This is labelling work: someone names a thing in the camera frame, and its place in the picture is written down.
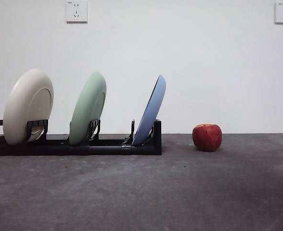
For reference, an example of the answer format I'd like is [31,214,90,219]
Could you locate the blue plate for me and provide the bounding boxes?
[131,74,167,146]

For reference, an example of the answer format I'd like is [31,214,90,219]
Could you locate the red apple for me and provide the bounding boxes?
[192,123,223,153]

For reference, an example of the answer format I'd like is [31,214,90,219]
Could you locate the green plate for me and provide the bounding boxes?
[69,71,107,146]

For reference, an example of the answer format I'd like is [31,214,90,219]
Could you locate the black plate rack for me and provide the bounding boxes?
[0,118,162,156]

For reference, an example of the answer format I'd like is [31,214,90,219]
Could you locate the cream plate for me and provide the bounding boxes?
[2,69,54,146]

